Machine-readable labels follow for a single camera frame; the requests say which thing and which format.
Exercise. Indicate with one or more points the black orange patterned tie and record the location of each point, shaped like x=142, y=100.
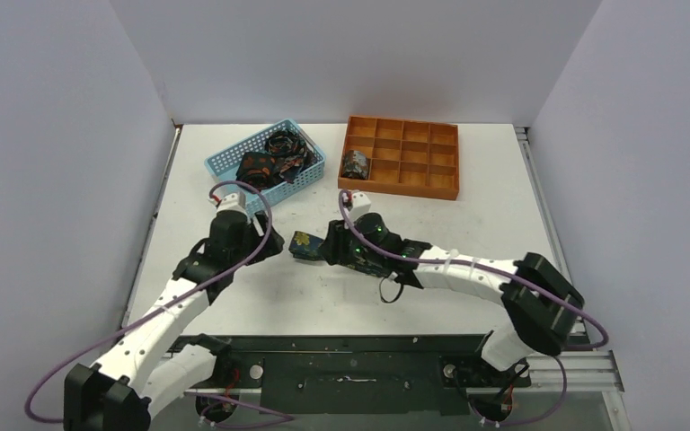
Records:
x=260, y=170

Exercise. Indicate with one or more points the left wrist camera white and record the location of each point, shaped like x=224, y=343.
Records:
x=235, y=202

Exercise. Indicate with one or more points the orange wooden compartment tray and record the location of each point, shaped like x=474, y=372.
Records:
x=407, y=157

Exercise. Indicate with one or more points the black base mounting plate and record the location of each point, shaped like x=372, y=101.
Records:
x=310, y=375

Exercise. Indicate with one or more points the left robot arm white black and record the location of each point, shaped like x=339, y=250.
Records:
x=128, y=386

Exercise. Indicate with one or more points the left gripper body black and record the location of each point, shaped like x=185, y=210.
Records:
x=242, y=252

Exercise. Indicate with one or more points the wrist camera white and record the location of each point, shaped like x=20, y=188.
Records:
x=235, y=202
x=358, y=204

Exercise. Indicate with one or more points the blue yellow floral tie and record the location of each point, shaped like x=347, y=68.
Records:
x=306, y=246

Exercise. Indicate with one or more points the rolled dark patterned tie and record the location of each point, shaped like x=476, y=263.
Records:
x=355, y=165

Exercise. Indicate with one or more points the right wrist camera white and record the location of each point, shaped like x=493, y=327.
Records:
x=358, y=204

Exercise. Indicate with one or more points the dark patterned tie in basket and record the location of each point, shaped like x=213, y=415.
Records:
x=291, y=153

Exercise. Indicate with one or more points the blue plastic basket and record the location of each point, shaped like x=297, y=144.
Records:
x=223, y=164

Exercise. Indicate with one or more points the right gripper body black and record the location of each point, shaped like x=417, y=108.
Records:
x=331, y=244

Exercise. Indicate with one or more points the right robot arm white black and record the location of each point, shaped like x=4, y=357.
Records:
x=541, y=305

